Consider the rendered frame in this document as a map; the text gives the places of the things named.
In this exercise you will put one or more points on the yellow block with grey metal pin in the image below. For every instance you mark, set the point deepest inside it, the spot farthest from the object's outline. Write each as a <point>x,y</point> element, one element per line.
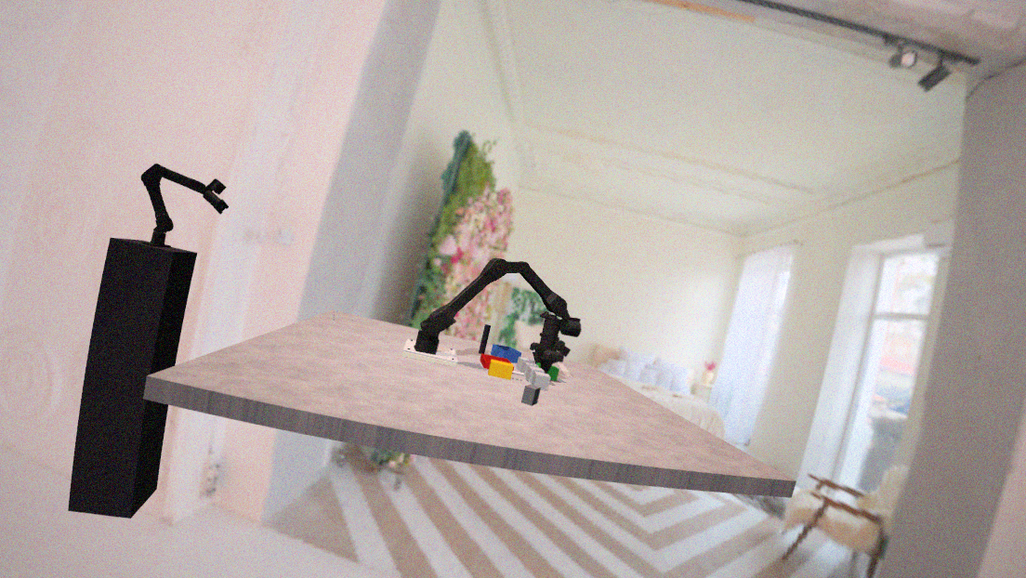
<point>502,369</point>

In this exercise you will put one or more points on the red tray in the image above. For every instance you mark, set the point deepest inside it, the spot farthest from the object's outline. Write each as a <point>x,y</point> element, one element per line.
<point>486,360</point>

